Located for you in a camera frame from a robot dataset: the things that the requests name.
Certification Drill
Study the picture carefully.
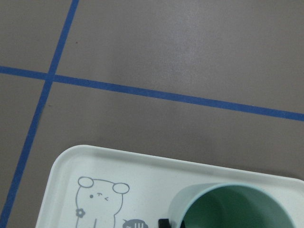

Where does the pale green cup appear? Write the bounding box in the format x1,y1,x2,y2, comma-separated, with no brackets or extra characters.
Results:
168,183,295,228

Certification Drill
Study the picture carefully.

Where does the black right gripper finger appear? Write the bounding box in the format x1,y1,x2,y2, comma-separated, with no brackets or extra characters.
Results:
158,219,170,228

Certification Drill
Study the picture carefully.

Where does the cream rabbit tray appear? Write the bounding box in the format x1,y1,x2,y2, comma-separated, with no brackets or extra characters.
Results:
36,145,304,228

